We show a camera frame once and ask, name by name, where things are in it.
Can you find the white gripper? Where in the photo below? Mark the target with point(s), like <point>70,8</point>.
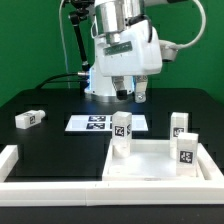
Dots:
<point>126,48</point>

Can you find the white square tabletop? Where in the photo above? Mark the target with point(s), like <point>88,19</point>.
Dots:
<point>149,160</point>

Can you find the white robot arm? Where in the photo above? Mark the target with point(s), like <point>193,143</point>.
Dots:
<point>102,89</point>

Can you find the white marker tag sheet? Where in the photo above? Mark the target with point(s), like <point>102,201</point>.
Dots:
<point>83,123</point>

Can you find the white U-shaped obstacle fence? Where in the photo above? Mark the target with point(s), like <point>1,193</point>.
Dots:
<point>210,190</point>

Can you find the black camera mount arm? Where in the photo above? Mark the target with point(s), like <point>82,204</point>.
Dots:
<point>80,14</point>

